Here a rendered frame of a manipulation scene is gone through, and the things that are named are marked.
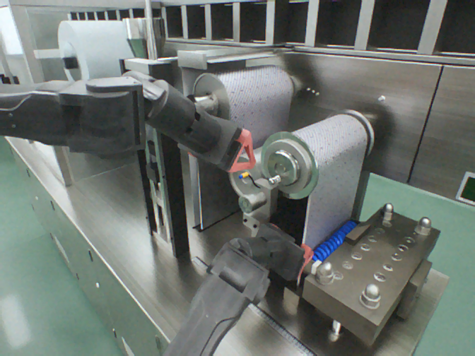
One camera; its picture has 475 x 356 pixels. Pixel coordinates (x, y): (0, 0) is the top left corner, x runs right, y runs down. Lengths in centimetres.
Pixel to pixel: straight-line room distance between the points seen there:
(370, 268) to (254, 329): 30
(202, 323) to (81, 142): 24
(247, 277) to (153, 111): 25
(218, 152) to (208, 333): 23
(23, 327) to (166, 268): 142
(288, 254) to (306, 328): 26
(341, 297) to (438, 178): 39
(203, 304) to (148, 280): 51
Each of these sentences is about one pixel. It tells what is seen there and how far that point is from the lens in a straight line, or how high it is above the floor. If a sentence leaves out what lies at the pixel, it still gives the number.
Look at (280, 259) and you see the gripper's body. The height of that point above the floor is 115.
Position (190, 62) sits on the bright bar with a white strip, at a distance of 75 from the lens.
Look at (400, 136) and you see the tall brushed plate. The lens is 86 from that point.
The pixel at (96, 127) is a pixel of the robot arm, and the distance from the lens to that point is 35.
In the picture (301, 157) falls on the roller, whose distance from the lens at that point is 59.
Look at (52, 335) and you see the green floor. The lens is 209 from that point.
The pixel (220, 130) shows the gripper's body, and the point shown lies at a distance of 43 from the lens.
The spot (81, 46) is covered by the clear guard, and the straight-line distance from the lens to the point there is 137.
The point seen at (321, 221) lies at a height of 111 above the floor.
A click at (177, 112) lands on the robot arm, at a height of 142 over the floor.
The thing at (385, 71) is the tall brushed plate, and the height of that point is 141.
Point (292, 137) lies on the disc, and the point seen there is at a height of 132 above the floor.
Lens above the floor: 152
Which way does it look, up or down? 28 degrees down
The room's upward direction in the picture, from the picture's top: straight up
